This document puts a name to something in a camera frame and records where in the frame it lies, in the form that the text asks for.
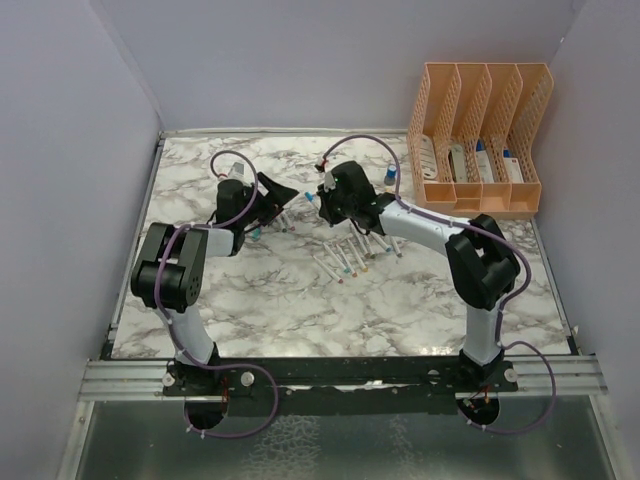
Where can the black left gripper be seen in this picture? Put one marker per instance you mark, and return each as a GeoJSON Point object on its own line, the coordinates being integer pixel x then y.
{"type": "Point", "coordinates": [274, 199]}

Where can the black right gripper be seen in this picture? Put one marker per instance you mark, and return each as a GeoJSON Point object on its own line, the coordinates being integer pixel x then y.
{"type": "Point", "coordinates": [326, 213]}

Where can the purple capped marker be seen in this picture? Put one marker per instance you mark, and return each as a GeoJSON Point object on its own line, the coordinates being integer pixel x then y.
{"type": "Point", "coordinates": [328, 270]}

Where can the teal capped marker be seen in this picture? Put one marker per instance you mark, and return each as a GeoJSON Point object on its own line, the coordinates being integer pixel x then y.
{"type": "Point", "coordinates": [337, 260]}

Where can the peach capped marker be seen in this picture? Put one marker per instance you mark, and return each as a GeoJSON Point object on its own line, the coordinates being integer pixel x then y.
{"type": "Point", "coordinates": [360, 262]}

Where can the light blue capped marker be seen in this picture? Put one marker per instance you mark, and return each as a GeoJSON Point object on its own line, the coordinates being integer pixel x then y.
{"type": "Point", "coordinates": [381, 242]}

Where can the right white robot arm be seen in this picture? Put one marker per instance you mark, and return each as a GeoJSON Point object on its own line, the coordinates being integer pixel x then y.
{"type": "Point", "coordinates": [483, 268]}

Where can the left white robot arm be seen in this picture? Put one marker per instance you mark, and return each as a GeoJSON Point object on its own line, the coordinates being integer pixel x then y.
{"type": "Point", "coordinates": [169, 270]}

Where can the white printed card package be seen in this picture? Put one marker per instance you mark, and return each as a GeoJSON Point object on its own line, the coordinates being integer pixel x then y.
{"type": "Point", "coordinates": [427, 159]}

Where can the white blue box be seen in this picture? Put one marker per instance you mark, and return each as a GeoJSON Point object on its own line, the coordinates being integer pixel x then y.
{"type": "Point", "coordinates": [483, 163]}

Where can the peach plastic desk organizer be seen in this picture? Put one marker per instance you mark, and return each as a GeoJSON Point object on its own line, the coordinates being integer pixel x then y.
{"type": "Point", "coordinates": [471, 136]}

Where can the white red box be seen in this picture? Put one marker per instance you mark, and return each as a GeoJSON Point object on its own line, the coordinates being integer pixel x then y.
{"type": "Point", "coordinates": [512, 167]}

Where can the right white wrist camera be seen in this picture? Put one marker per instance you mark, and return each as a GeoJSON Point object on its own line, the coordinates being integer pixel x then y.
{"type": "Point", "coordinates": [328, 182]}

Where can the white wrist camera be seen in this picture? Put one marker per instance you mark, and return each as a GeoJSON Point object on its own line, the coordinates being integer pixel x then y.
{"type": "Point", "coordinates": [328, 182]}
{"type": "Point", "coordinates": [237, 172]}

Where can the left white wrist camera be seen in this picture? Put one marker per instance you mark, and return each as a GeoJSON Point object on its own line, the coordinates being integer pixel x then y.
{"type": "Point", "coordinates": [237, 172]}

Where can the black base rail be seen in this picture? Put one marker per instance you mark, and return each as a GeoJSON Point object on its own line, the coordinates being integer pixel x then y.
{"type": "Point", "coordinates": [336, 386]}

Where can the aluminium frame rail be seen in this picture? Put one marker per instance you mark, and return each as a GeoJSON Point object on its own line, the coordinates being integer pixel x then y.
{"type": "Point", "coordinates": [526, 375]}

